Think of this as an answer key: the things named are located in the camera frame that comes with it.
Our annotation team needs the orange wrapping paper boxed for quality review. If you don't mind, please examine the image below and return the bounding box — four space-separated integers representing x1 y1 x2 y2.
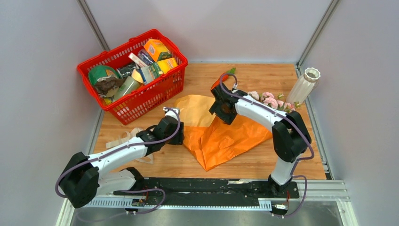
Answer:
174 95 272 171

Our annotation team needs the pink flower bouquet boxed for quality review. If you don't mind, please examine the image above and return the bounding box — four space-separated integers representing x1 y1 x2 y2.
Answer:
248 91 302 113

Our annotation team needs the cream ribbon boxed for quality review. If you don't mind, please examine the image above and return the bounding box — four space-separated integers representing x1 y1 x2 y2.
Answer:
105 128 154 164

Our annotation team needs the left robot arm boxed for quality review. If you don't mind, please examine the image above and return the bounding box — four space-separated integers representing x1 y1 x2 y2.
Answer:
55 115 184 208

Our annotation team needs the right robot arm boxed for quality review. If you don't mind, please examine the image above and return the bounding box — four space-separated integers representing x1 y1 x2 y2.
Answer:
209 83 311 197

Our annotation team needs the white ribbed ceramic vase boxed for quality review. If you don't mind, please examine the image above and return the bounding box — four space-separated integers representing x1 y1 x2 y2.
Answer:
286 67 321 108

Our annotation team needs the orange toy carrot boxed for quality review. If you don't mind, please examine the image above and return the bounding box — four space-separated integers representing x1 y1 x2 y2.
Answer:
210 67 236 90

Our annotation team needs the red plastic shopping basket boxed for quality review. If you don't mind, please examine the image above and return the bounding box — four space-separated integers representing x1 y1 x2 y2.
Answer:
77 29 188 125

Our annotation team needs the green scrub sponge box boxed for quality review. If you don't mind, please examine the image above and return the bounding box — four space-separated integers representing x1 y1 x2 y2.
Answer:
139 63 164 84

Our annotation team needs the green cylinder bottle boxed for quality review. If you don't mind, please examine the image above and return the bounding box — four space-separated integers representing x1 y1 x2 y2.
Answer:
112 76 142 103

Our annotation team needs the yellow sponge pack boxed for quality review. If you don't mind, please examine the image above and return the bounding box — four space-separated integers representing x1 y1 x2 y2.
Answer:
156 57 178 74

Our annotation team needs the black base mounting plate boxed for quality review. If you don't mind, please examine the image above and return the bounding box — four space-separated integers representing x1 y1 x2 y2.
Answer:
112 176 300 208

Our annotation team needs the dark snack packet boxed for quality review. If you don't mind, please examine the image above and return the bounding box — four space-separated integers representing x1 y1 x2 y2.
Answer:
116 62 138 79

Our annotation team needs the white red small box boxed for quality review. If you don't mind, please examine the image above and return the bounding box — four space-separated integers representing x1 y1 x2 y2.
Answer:
128 53 148 68

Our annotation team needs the brown crumpled bag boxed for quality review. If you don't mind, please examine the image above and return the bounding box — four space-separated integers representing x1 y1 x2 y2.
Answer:
94 77 125 97

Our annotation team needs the orange green box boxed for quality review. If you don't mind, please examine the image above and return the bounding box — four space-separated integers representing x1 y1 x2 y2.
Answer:
144 39 172 62

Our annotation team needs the green round package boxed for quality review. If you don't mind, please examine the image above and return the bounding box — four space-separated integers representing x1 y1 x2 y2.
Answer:
88 65 121 86

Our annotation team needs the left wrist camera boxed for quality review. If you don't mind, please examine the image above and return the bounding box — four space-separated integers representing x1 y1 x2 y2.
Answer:
163 107 180 121

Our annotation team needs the aluminium rail frame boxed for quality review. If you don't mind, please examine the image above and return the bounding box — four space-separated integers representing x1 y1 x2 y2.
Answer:
57 178 359 226

